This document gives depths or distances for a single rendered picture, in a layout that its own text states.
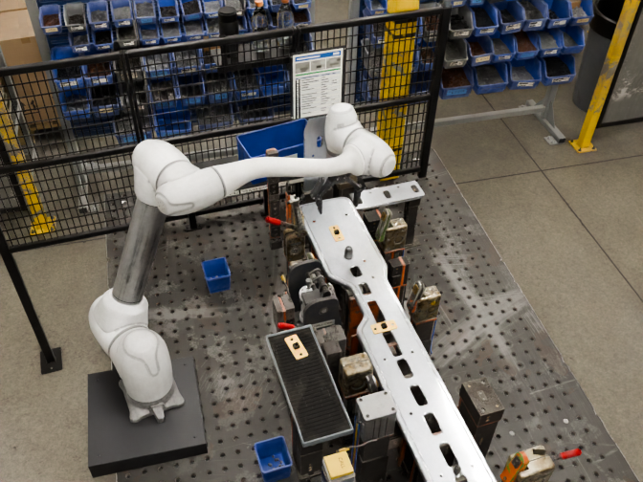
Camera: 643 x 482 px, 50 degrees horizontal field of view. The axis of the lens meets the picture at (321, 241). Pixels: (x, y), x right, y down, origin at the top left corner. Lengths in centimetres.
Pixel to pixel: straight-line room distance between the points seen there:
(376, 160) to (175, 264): 114
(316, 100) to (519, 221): 185
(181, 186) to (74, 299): 198
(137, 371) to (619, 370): 237
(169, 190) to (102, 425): 85
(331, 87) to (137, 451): 155
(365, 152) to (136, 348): 93
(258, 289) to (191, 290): 27
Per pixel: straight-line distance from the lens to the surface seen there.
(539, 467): 202
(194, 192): 199
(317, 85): 283
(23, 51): 471
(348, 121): 221
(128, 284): 231
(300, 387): 194
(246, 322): 268
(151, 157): 210
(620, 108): 503
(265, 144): 287
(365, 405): 197
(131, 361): 224
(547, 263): 409
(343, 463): 182
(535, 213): 439
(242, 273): 286
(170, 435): 236
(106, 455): 236
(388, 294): 238
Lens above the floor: 276
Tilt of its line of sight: 44 degrees down
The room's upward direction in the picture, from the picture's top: 1 degrees clockwise
